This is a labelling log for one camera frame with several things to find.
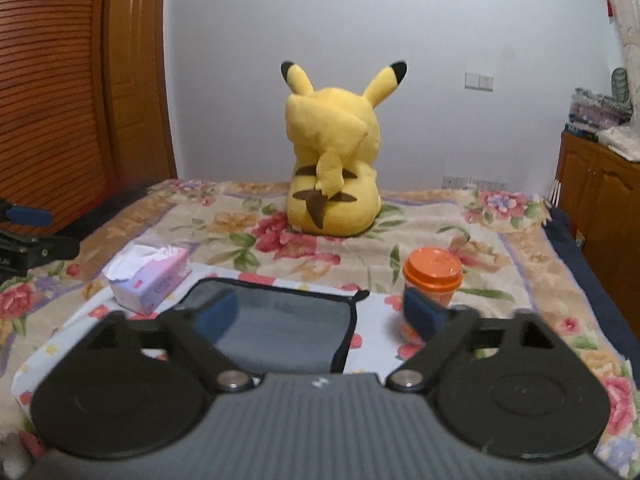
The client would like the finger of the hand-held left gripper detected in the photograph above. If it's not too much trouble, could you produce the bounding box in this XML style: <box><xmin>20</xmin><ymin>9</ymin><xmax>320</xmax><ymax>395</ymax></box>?
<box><xmin>0</xmin><ymin>232</ymin><xmax>82</xmax><ymax>280</ymax></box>
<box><xmin>0</xmin><ymin>198</ymin><xmax>54</xmax><ymax>230</ymax></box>

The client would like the white plastic bag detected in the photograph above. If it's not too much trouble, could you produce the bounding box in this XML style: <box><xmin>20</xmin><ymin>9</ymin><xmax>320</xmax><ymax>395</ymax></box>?
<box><xmin>597</xmin><ymin>124</ymin><xmax>640</xmax><ymax>163</ymax></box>

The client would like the orange-lidded plastic jar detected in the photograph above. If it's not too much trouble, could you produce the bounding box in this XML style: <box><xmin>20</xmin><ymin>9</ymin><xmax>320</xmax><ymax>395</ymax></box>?
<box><xmin>396</xmin><ymin>246</ymin><xmax>465</xmax><ymax>347</ymax></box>

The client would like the white wall switch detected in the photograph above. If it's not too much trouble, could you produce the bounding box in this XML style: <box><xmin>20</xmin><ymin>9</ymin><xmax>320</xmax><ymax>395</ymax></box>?
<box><xmin>464</xmin><ymin>72</ymin><xmax>495</xmax><ymax>92</ymax></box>

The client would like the wooden cabinet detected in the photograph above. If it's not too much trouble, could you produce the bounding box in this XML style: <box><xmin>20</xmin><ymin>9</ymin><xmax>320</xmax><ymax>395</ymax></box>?
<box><xmin>552</xmin><ymin>130</ymin><xmax>640</xmax><ymax>342</ymax></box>

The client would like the pink and white tissue box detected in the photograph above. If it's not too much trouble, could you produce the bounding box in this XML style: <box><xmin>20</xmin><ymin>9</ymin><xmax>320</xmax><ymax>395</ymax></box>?
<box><xmin>101</xmin><ymin>244</ymin><xmax>193</xmax><ymax>317</ymax></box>

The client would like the stack of folded clothes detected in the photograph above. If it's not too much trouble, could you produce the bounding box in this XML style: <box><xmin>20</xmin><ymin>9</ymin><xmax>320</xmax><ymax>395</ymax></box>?
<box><xmin>565</xmin><ymin>87</ymin><xmax>635</xmax><ymax>142</ymax></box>

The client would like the grey towel with black trim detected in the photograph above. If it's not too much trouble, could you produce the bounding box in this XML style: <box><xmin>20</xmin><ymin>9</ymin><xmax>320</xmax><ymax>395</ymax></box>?
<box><xmin>176</xmin><ymin>277</ymin><xmax>372</xmax><ymax>375</ymax></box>

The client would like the wooden louvered wardrobe door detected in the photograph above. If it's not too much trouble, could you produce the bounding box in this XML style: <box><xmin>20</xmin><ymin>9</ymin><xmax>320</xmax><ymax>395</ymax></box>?
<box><xmin>0</xmin><ymin>0</ymin><xmax>122</xmax><ymax>242</ymax></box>

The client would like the white small-flowered cloth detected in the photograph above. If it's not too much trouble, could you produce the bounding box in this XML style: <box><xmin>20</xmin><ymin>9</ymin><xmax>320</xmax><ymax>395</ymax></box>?
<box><xmin>10</xmin><ymin>261</ymin><xmax>427</xmax><ymax>411</ymax></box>

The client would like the dark blue bed sheet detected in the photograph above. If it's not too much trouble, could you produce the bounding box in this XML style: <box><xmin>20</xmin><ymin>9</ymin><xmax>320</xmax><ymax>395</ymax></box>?
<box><xmin>541</xmin><ymin>205</ymin><xmax>640</xmax><ymax>342</ymax></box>

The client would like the floral blanket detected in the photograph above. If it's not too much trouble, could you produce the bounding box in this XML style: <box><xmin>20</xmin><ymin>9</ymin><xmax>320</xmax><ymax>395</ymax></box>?
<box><xmin>0</xmin><ymin>177</ymin><xmax>640</xmax><ymax>480</ymax></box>

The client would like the yellow plush toy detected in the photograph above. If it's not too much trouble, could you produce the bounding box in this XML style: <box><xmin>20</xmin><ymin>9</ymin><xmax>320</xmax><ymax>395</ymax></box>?
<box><xmin>280</xmin><ymin>60</ymin><xmax>408</xmax><ymax>237</ymax></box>

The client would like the patterned white curtain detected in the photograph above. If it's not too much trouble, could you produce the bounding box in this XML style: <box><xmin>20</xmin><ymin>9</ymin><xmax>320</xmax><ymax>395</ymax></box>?
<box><xmin>596</xmin><ymin>0</ymin><xmax>640</xmax><ymax>128</ymax></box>

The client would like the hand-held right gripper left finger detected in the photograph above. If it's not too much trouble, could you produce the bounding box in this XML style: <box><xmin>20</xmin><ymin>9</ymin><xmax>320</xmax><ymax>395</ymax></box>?
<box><xmin>76</xmin><ymin>289</ymin><xmax>261</xmax><ymax>394</ymax></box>

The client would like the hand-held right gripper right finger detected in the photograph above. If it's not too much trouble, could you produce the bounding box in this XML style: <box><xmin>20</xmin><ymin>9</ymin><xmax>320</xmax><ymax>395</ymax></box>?
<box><xmin>386</xmin><ymin>289</ymin><xmax>572</xmax><ymax>393</ymax></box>

